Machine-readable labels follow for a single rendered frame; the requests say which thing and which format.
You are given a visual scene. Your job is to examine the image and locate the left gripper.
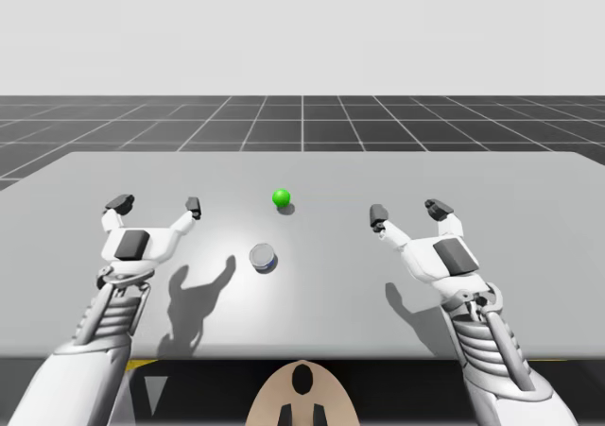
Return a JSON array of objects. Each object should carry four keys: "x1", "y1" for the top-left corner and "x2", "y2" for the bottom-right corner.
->
[{"x1": 100, "y1": 194, "x2": 203, "y2": 275}]

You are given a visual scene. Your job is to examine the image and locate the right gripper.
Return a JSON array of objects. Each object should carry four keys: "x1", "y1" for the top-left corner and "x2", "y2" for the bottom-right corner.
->
[{"x1": 369, "y1": 198, "x2": 489, "y2": 298}]

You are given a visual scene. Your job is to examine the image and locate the blue flat can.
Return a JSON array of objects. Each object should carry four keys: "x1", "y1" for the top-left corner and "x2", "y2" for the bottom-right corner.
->
[{"x1": 249, "y1": 243, "x2": 279, "y2": 273}]

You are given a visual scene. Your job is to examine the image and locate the tan robot part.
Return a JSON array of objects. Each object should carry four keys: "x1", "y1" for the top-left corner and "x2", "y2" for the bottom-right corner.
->
[{"x1": 244, "y1": 359, "x2": 361, "y2": 426}]

